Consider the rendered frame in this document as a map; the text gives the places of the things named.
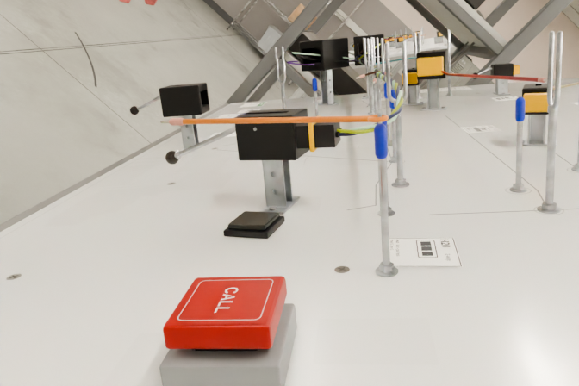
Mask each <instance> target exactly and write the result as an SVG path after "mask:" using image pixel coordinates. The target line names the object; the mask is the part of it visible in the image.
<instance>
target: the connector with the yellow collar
mask: <svg viewBox="0 0 579 386"><path fill-rule="evenodd" d="M337 129H342V128H340V124H339V122H316V123H315V124H314V148H322V147H336V146H337V145H338V144H339V142H340V141H341V138H340V136H339V132H337ZM296 144H297V148H310V146H309V136H308V124H307V123H297V124H296Z"/></svg>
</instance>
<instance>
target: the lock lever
mask: <svg viewBox="0 0 579 386"><path fill-rule="evenodd" d="M234 132H236V131H235V126H234V127H232V128H229V129H228V130H226V131H224V132H222V133H220V134H217V135H215V136H213V137H211V138H209V139H206V140H204V141H202V142H200V143H197V144H195V145H194V146H190V147H188V148H186V149H184V150H183V151H178V150H177V151H176V152H175V155H174V156H175V158H176V159H181V157H182V156H183V155H185V154H187V153H190V152H193V151H195V150H196V149H198V148H201V147H203V146H206V145H208V144H210V143H212V142H214V141H216V140H219V139H221V138H223V137H225V136H228V135H230V134H232V133H234Z"/></svg>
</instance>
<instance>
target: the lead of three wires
mask: <svg viewBox="0 0 579 386"><path fill-rule="evenodd" d="M395 96H396V106H395V109H394V110H393V111H392V113H391V114H390V115H389V119H388V120H387V124H390V123H391V122H393V121H394V120H395V119H396V117H397V116H398V114H399V113H400V112H401V111H402V103H403V98H402V93H401V92H400V93H399V95H398V94H396V95H395ZM376 125H377V123H375V124H373V125H369V126H363V127H358V128H350V129H337V132H339V136H352V135H357V134H366V133H371V132H374V127H375V126H376Z"/></svg>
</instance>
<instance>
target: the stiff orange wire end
mask: <svg viewBox="0 0 579 386"><path fill-rule="evenodd" d="M388 119H389V117H388V116H387V115H382V116H381V117H378V116H377V115H357V116H308V117H259V118H211V119H184V118H171V119H170V120H169V121H160V123H170V124H171V125H172V126H183V125H184V124H246V123H316V122H383V121H387V120H388Z"/></svg>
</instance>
